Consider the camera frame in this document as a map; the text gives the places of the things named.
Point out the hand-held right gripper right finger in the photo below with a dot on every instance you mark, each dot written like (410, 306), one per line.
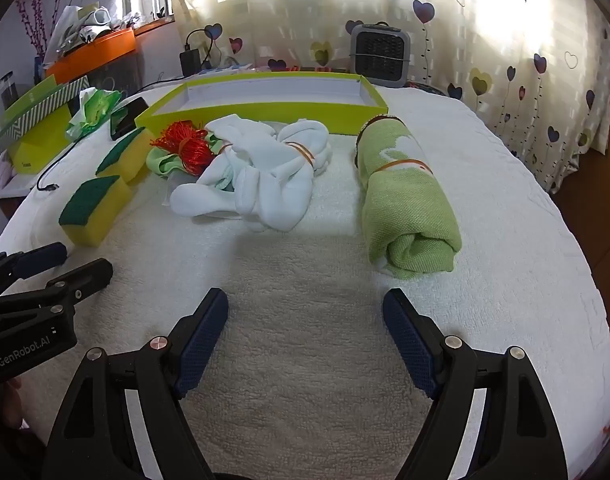
(410, 345)

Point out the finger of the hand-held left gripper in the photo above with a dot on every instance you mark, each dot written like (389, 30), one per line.
(45, 255)
(85, 277)

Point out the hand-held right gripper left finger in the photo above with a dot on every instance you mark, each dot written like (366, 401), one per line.
(202, 345)

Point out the yellow green scrub sponge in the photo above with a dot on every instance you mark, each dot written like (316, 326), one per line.
(92, 210)
(127, 152)

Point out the green towel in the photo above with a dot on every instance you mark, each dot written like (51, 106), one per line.
(410, 210)

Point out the light green cloth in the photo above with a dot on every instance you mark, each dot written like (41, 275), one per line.
(162, 164)

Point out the lime green cardboard box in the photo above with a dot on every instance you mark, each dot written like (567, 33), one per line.
(285, 110)

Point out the person's left hand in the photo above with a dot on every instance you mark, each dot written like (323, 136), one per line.
(10, 402)

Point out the green striped gift box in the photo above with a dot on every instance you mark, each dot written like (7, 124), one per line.
(40, 110)

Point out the green tissue packet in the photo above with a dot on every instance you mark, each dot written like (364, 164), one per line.
(92, 110)

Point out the black smartphone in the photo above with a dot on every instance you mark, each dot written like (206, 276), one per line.
(127, 120)

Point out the dark glass jar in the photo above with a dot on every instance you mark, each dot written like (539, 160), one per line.
(8, 92)

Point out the dark glass panel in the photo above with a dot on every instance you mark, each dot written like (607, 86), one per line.
(117, 72)

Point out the orange tray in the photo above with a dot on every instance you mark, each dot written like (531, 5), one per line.
(92, 55)

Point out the pile of packets and papers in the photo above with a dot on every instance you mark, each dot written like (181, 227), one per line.
(77, 22)

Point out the black power adapter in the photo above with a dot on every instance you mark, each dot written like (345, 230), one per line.
(190, 62)

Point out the pink blossom branches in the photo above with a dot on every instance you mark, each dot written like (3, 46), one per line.
(32, 15)

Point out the blue white plastic strip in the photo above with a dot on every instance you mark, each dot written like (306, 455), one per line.
(230, 67)

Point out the grey fan heater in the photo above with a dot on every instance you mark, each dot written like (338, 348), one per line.
(380, 57)

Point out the colourful striped cloth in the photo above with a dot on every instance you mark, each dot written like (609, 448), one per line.
(315, 68)

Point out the heart print curtain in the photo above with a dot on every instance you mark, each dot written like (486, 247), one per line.
(510, 50)

